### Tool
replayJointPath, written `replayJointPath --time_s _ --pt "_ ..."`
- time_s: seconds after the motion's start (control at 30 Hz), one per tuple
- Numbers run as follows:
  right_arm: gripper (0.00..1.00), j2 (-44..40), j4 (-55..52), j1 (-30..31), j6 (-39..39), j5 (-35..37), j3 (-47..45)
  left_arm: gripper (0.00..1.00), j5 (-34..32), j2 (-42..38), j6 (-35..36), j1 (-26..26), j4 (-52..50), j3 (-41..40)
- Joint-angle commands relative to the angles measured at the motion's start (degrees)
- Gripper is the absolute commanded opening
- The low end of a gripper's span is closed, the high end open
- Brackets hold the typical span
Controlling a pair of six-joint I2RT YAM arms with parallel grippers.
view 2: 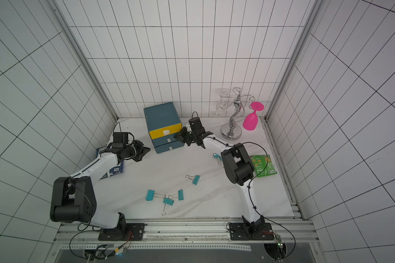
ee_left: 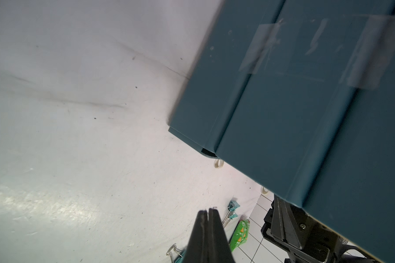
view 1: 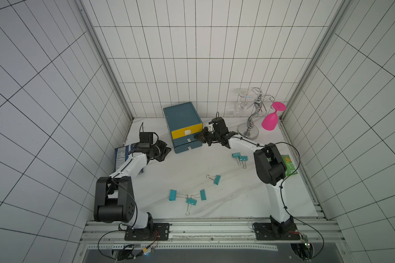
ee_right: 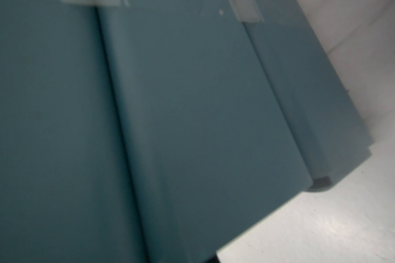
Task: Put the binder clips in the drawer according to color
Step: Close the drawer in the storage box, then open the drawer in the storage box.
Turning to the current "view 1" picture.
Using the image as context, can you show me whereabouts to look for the teal drawer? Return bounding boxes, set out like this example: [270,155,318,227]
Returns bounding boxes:
[172,132,202,147]

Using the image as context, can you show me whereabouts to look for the yellow top drawer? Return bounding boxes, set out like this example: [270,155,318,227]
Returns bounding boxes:
[171,123,203,139]

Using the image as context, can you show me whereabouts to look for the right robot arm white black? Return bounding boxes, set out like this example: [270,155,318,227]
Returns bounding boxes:
[195,117,295,240]

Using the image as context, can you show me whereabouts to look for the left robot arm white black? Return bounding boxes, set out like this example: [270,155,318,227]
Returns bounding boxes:
[93,131,171,240]

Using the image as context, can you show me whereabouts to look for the teal drawer cabinet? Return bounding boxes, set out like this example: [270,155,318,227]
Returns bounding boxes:
[163,102,203,154]

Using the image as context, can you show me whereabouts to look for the teal binder clip upper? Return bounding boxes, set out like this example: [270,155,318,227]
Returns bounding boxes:
[232,152,241,165]

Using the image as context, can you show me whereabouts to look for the teal binder clip right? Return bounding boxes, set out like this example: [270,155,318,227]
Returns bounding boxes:
[239,156,248,169]

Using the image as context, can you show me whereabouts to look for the teal binder clip front left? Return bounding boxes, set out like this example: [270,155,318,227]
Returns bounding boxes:
[169,190,188,201]

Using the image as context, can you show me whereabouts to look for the teal binder clip upright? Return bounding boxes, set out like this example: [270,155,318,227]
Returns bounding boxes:
[206,174,221,185]

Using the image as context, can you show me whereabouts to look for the teal shiny binder clip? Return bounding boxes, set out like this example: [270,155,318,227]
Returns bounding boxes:
[185,195,197,216]

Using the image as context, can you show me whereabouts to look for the clear glass on rack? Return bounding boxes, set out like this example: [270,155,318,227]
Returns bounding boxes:
[233,91,248,117]

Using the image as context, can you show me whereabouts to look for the silver glass rack stand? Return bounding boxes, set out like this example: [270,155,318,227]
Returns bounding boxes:
[238,87,275,140]

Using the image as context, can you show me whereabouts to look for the magenta plastic wine glass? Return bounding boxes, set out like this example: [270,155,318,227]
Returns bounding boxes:
[262,102,286,131]

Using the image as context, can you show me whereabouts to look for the green snack packet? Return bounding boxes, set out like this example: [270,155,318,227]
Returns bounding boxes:
[282,155,298,176]

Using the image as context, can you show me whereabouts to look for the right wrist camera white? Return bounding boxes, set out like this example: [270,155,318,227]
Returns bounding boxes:
[207,122,216,133]

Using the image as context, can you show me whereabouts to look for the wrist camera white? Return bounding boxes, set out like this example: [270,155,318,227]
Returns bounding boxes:
[207,122,216,133]
[138,131,154,148]

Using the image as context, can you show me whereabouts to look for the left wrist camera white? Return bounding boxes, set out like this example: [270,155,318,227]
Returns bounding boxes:
[138,131,154,148]

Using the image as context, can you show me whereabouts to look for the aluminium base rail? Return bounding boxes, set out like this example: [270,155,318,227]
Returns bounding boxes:
[80,218,345,252]

